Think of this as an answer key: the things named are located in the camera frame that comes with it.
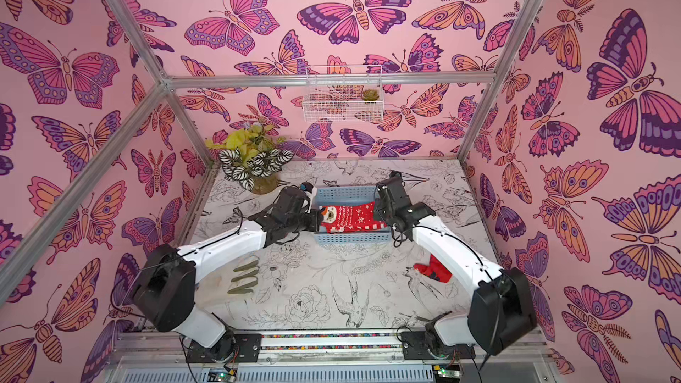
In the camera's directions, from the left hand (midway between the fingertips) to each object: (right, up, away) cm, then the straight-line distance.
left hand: (327, 215), depth 87 cm
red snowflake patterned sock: (+35, -17, -3) cm, 39 cm away
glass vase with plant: (-25, +19, +1) cm, 32 cm away
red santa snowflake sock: (+6, -1, 0) cm, 6 cm away
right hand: (+19, +4, -2) cm, 19 cm away
